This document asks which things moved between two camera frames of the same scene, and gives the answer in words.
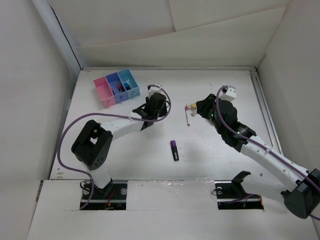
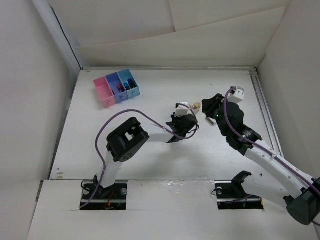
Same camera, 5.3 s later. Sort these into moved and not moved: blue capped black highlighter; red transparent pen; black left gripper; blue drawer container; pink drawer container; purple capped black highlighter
Moved: purple capped black highlighter; black left gripper
Not moved: pink drawer container; red transparent pen; blue capped black highlighter; blue drawer container
